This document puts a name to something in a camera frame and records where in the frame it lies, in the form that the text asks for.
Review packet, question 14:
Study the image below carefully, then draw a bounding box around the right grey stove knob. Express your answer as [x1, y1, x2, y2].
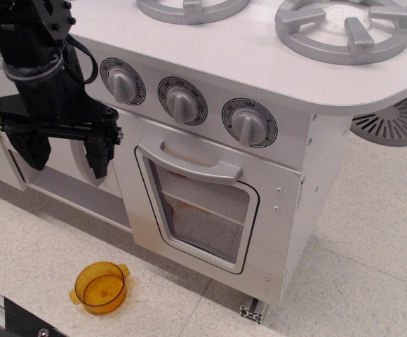
[222, 98, 278, 148]

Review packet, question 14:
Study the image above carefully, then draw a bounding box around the orange white toy lower shelf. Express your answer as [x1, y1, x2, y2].
[166, 201, 209, 214]

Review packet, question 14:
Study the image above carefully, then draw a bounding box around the left silver burner grate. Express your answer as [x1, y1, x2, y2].
[136, 0, 250, 25]

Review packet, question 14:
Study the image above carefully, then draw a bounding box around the silver oven door handle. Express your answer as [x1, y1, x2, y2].
[137, 136, 243, 185]

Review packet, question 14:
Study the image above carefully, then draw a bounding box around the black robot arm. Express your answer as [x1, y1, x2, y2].
[0, 1, 122, 179]

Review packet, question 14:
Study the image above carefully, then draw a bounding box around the grey stove knob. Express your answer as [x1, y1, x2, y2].
[158, 77, 208, 126]
[100, 58, 146, 105]
[222, 98, 278, 148]

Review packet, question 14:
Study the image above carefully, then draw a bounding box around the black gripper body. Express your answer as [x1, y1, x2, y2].
[0, 65, 122, 145]

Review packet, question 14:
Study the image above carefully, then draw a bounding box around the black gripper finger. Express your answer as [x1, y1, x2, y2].
[84, 133, 114, 179]
[6, 131, 51, 171]

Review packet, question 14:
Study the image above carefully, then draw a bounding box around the orange transparent toy pot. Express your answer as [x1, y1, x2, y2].
[69, 261, 130, 315]

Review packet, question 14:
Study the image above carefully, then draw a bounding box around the white oven door with window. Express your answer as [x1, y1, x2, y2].
[114, 112, 300, 306]

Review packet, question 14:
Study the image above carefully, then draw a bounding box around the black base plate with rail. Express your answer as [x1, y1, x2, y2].
[0, 295, 65, 336]

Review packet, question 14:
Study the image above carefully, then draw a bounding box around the aluminium extrusion foot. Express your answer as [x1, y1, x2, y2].
[239, 295, 269, 324]

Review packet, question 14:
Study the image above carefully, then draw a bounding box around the left grey stove knob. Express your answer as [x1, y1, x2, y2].
[100, 58, 146, 105]

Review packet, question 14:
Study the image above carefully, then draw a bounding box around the right silver burner grate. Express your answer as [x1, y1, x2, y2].
[275, 1, 407, 65]

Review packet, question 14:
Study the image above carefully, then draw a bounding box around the grey slotted round disc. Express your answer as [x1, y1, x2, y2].
[350, 98, 407, 147]

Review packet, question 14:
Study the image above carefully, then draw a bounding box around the middle grey stove knob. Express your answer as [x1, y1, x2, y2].
[158, 77, 208, 126]

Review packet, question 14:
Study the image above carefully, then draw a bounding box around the silver burner grate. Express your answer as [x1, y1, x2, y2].
[275, 1, 407, 65]
[136, 0, 250, 25]

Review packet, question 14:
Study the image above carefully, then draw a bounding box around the white toy kitchen stove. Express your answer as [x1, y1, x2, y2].
[72, 1, 407, 306]

